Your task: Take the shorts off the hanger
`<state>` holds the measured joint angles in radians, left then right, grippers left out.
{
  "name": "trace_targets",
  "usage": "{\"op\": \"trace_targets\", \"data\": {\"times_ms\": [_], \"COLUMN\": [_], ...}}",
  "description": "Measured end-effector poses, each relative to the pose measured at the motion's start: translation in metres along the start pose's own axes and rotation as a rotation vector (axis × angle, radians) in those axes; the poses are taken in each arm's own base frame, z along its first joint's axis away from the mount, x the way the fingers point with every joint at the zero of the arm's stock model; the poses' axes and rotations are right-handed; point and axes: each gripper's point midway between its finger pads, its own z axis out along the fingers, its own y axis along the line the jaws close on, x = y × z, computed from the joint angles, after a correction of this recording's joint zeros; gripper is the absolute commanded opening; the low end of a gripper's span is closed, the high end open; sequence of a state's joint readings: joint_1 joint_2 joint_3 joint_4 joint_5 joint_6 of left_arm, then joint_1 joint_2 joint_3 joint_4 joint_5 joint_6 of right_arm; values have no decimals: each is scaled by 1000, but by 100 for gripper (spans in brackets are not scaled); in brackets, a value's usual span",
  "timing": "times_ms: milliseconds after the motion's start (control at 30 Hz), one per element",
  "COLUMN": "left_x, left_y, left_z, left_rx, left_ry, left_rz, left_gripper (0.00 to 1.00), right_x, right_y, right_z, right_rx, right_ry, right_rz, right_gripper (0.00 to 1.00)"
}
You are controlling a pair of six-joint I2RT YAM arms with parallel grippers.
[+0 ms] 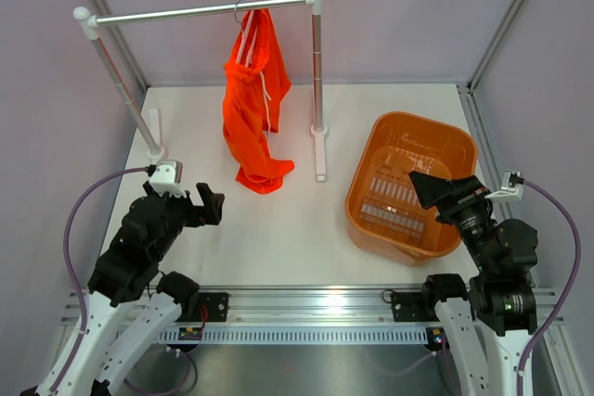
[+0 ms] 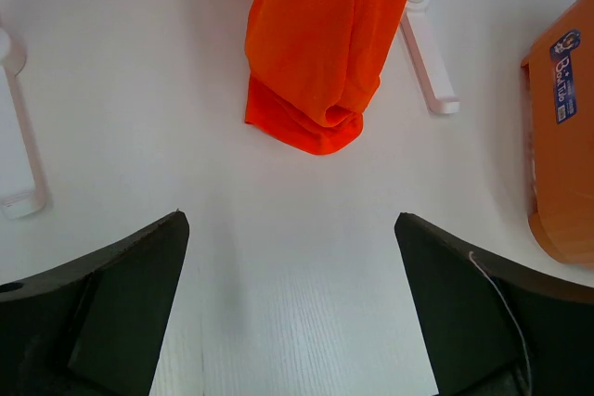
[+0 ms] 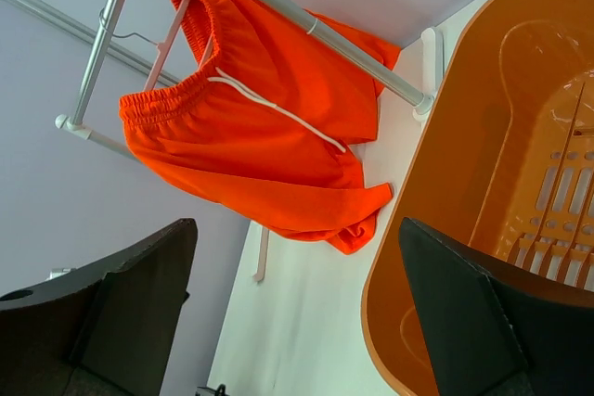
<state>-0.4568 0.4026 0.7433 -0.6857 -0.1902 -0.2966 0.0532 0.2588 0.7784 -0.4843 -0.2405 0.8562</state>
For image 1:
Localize orange plastic laundry basket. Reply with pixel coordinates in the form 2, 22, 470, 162
344, 112, 477, 266

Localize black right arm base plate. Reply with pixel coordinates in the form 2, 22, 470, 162
381, 289, 430, 322

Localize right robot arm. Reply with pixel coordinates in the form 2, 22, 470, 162
408, 171, 538, 395

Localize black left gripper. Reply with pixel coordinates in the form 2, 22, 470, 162
145, 180, 224, 262

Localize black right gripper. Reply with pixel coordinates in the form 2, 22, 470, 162
410, 170, 497, 273

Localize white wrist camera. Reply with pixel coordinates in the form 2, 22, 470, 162
148, 160, 186, 198
486, 170, 524, 203

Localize pink clothes hanger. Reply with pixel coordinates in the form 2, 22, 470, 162
235, 10, 258, 67

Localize orange shorts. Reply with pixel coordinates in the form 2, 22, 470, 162
222, 9, 294, 195

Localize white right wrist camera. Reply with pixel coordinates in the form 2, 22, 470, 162
486, 170, 524, 203

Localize white slotted cable duct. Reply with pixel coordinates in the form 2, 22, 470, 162
155, 326, 429, 345

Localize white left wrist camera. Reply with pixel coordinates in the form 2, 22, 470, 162
148, 160, 186, 198

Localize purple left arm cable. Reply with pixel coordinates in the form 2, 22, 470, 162
45, 164, 161, 392

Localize aluminium mounting rail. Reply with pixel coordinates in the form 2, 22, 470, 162
59, 287, 565, 326

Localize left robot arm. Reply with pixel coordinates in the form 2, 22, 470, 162
24, 183, 225, 395

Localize white metal clothes rack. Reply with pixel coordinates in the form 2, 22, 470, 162
72, 0, 331, 183

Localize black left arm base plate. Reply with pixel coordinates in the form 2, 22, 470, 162
195, 292, 229, 323

